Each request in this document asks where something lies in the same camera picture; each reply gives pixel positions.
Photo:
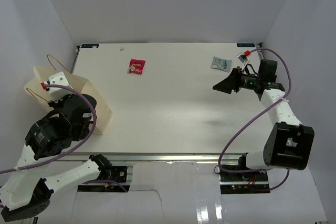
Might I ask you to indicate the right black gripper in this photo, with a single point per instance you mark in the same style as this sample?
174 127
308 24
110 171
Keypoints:
233 82

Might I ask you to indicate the grey snack packet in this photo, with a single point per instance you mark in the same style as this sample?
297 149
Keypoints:
221 64

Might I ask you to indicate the small pink snack packet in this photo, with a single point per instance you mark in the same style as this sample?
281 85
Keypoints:
136 66

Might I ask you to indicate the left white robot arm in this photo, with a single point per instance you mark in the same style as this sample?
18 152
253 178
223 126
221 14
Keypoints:
27 193

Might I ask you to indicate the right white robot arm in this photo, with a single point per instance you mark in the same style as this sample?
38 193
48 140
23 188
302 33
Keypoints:
289 143

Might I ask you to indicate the beige paper bag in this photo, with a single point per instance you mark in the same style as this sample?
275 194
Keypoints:
51 87

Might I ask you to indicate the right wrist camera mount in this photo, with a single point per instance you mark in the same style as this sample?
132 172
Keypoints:
244 58

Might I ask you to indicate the aluminium table rail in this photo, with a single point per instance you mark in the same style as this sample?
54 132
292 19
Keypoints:
154 157

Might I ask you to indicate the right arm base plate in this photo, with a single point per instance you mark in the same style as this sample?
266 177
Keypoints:
242 183

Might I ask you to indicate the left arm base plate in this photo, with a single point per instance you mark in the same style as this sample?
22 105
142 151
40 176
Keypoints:
119 185

